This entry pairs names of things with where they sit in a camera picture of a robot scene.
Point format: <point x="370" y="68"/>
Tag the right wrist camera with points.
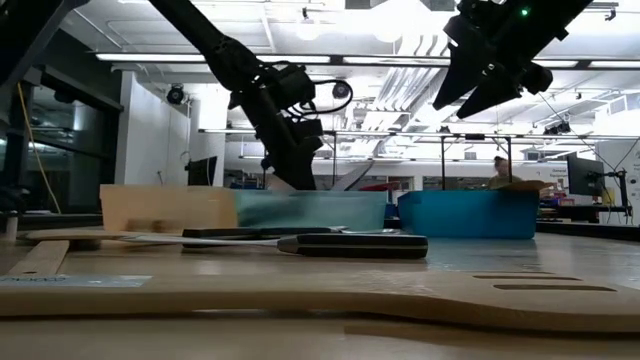
<point x="537" y="79"/>

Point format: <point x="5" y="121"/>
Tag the small black monitor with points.
<point x="205" y="171"/>

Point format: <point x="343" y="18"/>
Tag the black computer monitor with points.
<point x="585" y="175"/>

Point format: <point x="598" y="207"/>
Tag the black background desk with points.
<point x="575" y="212"/>

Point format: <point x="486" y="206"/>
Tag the green plastic bin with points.
<point x="325" y="212"/>

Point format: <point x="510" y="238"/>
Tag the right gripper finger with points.
<point x="495" y="95"/>
<point x="462" y="80"/>

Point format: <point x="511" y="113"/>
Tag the black hanging spotlight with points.
<point x="557" y="129"/>
<point x="340" y="90"/>
<point x="175" y="95"/>

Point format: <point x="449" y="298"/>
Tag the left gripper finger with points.
<point x="295" y="172"/>

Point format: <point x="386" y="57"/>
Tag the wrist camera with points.
<point x="295" y="82"/>
<point x="537" y="79"/>

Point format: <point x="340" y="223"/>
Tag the orange plastic bin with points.
<point x="165" y="205"/>

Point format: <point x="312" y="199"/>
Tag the slotted wooden spatula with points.
<point x="300" y="295"/>

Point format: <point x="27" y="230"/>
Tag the blue plastic bin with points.
<point x="470" y="215"/>

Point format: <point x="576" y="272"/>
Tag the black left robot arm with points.
<point x="210" y="35"/>

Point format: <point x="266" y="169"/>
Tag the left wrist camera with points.
<point x="295" y="82"/>

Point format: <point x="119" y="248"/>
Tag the wooden spoon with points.
<point x="525" y="186"/>

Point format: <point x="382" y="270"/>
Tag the overhead LED light bar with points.
<point x="336" y="60"/>

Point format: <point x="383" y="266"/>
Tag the person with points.
<point x="500" y="172"/>

